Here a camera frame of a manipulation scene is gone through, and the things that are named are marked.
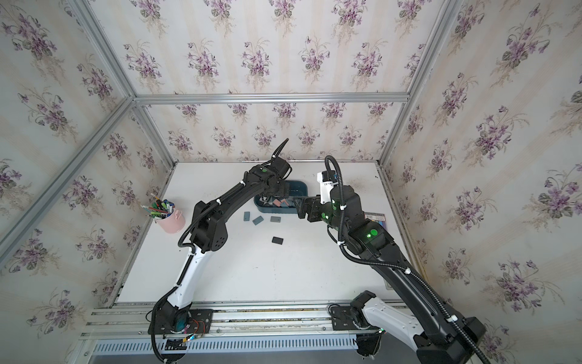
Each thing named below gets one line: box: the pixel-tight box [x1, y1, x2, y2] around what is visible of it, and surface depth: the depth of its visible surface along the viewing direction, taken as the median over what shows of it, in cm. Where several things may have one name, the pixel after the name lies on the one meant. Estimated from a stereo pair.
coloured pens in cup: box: [139, 196, 176, 220], surface depth 90 cm
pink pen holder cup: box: [156, 209, 186, 234], surface depth 91 cm
